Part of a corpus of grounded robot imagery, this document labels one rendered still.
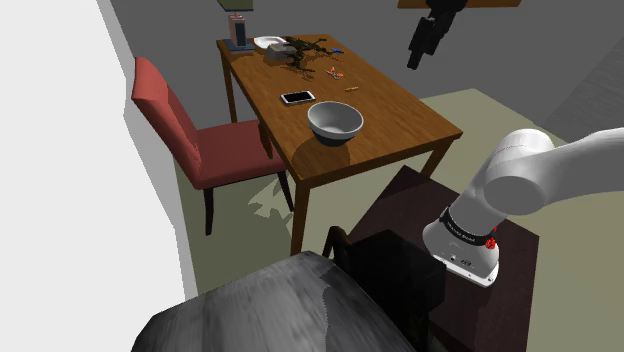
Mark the small yellow object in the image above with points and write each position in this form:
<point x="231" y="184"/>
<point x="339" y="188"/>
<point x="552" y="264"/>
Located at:
<point x="351" y="88"/>

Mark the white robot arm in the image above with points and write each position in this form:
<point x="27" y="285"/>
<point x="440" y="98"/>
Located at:
<point x="516" y="170"/>

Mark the grey box-shaped appliance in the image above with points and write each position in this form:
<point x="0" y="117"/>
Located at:
<point x="278" y="52"/>

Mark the dark branch-shaped figure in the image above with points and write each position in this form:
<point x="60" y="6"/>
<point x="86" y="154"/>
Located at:
<point x="304" y="48"/>

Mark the dark robot stand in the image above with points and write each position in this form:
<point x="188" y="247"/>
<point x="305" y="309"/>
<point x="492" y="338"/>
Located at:
<point x="487" y="312"/>

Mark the white smartphone with black screen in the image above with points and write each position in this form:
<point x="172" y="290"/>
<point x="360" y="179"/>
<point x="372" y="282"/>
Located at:
<point x="298" y="97"/>

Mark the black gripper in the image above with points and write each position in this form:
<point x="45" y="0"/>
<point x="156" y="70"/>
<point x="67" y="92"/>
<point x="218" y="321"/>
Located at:
<point x="446" y="8"/>

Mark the brown wooden table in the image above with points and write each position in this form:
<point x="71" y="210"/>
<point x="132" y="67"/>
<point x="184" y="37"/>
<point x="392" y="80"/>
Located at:
<point x="390" y="117"/>

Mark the small orange object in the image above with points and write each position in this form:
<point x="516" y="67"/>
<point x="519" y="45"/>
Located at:
<point x="334" y="73"/>

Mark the table lamp with pink stem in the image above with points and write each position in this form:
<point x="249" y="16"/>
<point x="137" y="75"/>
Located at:
<point x="237" y="30"/>

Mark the red upholstered chair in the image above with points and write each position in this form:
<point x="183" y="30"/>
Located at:
<point x="224" y="151"/>

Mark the grey rounded upholstered seat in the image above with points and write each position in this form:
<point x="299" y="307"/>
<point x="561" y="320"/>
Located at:
<point x="253" y="312"/>

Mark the white plate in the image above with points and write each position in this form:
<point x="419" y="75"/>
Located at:
<point x="265" y="42"/>

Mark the grey and white bowl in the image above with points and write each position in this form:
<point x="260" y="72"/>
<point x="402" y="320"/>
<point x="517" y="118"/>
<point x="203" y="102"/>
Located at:
<point x="335" y="122"/>

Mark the small blue object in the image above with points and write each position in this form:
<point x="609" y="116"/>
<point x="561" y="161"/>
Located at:
<point x="337" y="50"/>

